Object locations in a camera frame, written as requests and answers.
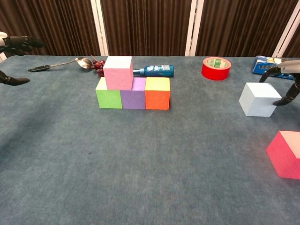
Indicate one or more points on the blue-grey felt table cloth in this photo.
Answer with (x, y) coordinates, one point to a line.
(150, 164)

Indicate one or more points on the blue cookie box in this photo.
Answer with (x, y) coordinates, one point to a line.
(260, 66)

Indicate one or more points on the purple foam cube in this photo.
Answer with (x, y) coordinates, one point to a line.
(133, 99)

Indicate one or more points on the light blue foam cube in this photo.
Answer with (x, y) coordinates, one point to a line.
(257, 103)

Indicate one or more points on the red tape roll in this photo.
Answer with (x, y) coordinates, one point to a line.
(215, 72)

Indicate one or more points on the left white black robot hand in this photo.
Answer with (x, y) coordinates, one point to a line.
(21, 43)

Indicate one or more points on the dark brown pleated curtain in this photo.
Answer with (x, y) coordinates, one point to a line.
(58, 23)
(234, 23)
(295, 44)
(145, 23)

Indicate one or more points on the blue spray bottle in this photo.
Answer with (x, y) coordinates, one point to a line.
(157, 70)

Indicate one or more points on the red foam cube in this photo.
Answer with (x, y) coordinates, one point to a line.
(283, 157)

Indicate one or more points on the light pink foam cube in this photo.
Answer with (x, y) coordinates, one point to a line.
(117, 78)

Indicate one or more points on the dark red plastic grapes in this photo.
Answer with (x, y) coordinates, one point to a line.
(97, 64)

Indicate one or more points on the green foam cube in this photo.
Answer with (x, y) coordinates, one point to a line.
(109, 99)

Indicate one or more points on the white partition post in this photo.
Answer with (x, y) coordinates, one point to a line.
(282, 39)
(99, 28)
(193, 28)

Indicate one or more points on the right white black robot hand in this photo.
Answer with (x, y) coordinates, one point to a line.
(293, 68)

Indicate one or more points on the orange foam cube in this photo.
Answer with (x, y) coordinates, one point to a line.
(157, 99)

